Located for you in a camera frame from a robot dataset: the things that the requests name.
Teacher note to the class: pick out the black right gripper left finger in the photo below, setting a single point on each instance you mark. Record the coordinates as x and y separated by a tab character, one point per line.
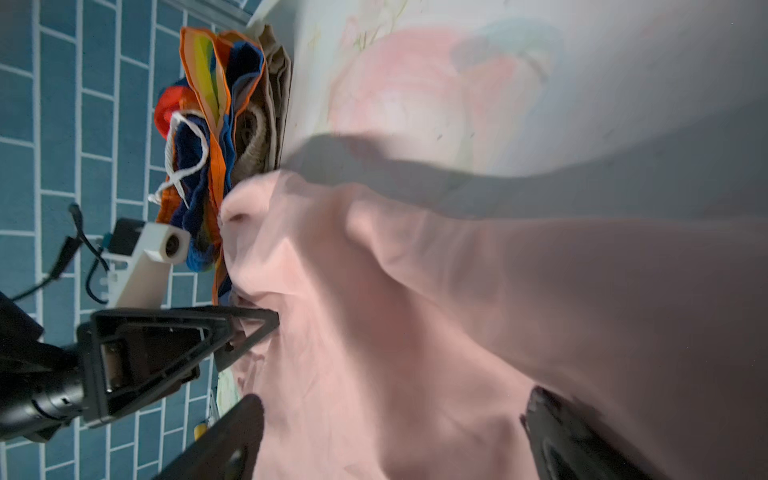
228	450

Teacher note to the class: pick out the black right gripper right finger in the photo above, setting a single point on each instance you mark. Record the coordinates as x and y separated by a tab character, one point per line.
563	446

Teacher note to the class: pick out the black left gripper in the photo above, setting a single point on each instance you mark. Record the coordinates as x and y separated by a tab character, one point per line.
123	359

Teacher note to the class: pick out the pink cloth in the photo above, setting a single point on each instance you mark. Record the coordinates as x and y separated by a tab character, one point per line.
409	342

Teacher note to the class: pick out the colourful striped shorts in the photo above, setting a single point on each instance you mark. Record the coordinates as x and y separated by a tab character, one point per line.
197	116

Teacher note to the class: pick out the beige drawstring shorts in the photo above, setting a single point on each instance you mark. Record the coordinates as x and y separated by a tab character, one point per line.
260	129

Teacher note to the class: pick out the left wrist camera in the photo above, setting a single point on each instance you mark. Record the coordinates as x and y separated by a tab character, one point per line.
142	255

